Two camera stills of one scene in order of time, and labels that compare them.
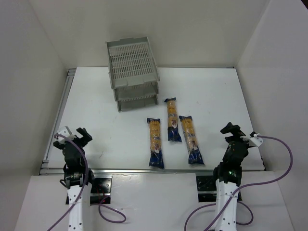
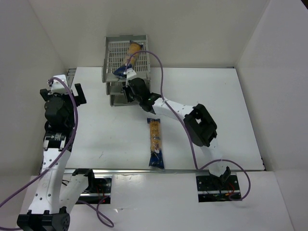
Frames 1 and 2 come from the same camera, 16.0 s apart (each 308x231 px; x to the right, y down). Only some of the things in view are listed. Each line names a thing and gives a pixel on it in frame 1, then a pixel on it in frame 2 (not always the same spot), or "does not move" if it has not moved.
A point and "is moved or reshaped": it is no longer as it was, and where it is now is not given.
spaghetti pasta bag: [195, 156] is moved or reshaped
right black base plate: [207, 189] does not move
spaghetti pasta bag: [156, 159] does not move
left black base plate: [101, 188] does not move
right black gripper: [234, 137] → [129, 89]
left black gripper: [76, 140] → [78, 96]
